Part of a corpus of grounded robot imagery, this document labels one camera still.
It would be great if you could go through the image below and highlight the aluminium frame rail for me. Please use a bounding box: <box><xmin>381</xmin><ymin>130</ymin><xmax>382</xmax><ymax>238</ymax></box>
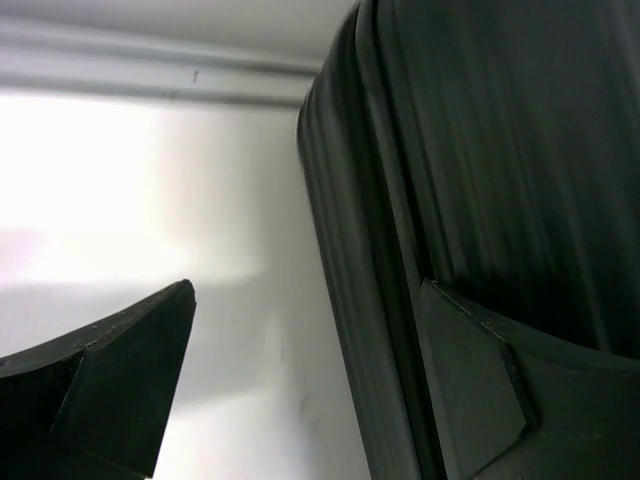
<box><xmin>1</xmin><ymin>16</ymin><xmax>321</xmax><ymax>109</ymax></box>

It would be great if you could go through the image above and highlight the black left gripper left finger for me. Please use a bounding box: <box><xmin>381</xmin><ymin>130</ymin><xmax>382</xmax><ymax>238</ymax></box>
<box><xmin>1</xmin><ymin>279</ymin><xmax>196</xmax><ymax>479</ymax></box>

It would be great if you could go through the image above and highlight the black hard-shell suitcase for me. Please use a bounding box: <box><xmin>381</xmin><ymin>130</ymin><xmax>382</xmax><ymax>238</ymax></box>
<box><xmin>297</xmin><ymin>1</ymin><xmax>639</xmax><ymax>479</ymax></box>

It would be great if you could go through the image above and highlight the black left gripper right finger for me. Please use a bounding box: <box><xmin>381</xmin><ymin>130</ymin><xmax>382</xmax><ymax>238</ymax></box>
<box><xmin>417</xmin><ymin>282</ymin><xmax>639</xmax><ymax>479</ymax></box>

